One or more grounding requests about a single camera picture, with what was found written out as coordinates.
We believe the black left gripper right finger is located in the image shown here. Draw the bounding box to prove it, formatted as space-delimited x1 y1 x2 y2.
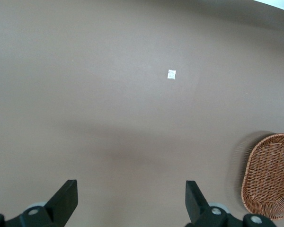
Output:
185 180 275 227

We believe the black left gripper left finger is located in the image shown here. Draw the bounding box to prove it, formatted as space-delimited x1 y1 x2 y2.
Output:
0 179 79 227

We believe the brown wicker basket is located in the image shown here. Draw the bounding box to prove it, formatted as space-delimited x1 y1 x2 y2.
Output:
240 133 284 221

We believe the brown table cloth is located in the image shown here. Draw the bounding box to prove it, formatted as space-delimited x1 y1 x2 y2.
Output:
0 0 284 227

